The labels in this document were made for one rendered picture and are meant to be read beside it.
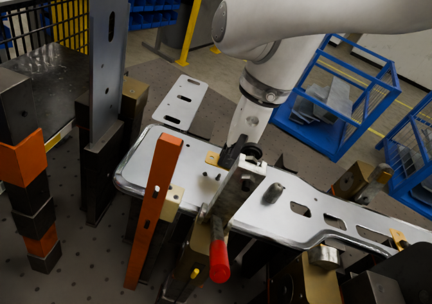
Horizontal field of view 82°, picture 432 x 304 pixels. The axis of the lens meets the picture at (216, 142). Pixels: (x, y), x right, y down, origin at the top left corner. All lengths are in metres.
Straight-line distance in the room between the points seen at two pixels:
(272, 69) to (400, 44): 8.09
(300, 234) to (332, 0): 0.44
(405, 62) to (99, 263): 8.33
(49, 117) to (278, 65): 0.44
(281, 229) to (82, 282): 0.48
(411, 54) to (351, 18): 8.25
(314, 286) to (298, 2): 0.37
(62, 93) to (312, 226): 0.62
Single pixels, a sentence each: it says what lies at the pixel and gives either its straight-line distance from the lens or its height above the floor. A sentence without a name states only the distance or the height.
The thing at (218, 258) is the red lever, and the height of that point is 1.14.
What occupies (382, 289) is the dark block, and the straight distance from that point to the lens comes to 0.45.
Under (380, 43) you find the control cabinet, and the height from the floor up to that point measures 0.57.
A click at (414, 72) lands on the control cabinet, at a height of 0.30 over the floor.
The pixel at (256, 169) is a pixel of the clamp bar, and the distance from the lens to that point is 0.29.
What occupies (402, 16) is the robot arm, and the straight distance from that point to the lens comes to 0.28.
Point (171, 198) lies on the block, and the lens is 0.41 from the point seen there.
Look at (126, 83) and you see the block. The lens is 0.65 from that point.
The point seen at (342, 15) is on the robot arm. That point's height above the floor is 1.38.
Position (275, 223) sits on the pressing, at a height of 1.00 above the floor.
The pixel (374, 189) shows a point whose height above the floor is 1.03.
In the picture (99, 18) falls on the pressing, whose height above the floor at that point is 1.25.
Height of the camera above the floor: 1.40
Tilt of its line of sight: 38 degrees down
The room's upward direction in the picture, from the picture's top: 24 degrees clockwise
